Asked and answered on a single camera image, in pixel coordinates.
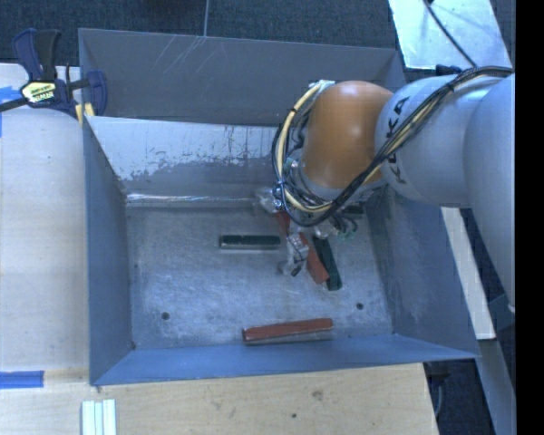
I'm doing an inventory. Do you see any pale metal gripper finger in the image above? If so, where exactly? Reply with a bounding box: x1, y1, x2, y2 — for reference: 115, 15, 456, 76
277, 237, 297, 276
291, 239, 310, 277

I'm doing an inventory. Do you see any red-brown flat block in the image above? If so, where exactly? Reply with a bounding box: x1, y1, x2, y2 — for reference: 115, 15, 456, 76
241, 317, 335, 345
298, 232, 327, 285

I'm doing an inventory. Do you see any grey metal bin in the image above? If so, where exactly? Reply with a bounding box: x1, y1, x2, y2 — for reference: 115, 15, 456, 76
77, 28, 482, 387

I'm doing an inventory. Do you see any pale wood board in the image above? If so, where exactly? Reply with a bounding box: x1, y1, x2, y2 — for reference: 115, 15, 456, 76
0, 63, 92, 375

